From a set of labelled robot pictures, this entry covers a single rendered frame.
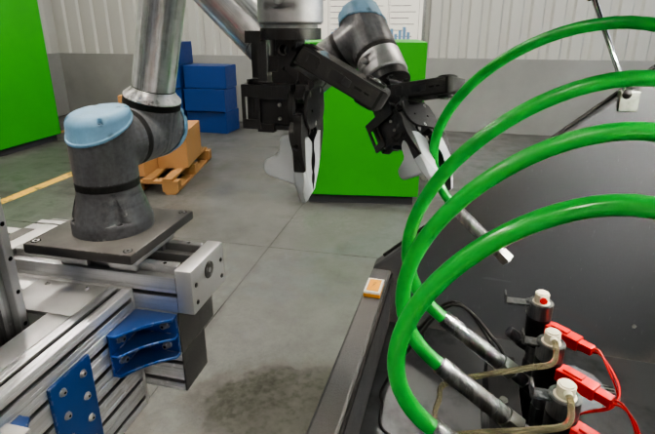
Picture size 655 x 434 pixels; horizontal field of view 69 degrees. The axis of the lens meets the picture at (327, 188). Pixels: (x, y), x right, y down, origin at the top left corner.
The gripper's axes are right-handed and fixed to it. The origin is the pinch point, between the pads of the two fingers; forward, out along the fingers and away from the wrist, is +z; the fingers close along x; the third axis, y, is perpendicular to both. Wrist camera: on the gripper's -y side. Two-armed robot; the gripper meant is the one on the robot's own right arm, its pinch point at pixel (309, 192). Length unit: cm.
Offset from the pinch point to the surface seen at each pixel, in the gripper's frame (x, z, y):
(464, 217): -11.4, 5.8, -19.5
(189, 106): -531, 84, 345
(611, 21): -6.1, -20.6, -32.6
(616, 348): -31, 36, -49
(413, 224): 8.5, -0.6, -14.1
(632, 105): -31, -8, -43
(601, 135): 16.6, -12.6, -27.9
